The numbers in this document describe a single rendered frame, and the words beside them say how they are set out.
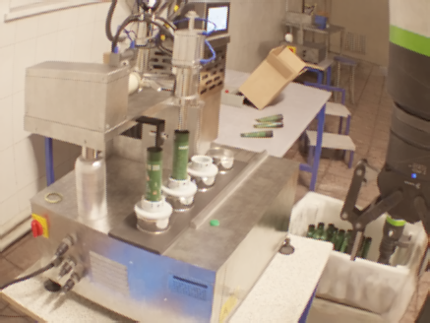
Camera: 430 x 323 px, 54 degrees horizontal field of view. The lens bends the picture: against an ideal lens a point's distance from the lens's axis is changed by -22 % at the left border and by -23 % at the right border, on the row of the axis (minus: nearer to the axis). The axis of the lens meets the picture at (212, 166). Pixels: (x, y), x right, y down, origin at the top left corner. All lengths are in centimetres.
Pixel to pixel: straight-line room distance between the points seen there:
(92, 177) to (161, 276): 23
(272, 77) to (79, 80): 186
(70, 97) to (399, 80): 72
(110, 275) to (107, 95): 38
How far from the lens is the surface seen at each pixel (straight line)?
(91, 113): 95
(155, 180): 95
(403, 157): 43
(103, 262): 105
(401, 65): 41
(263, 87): 274
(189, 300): 99
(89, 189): 102
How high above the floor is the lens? 154
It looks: 23 degrees down
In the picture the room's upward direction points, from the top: 5 degrees clockwise
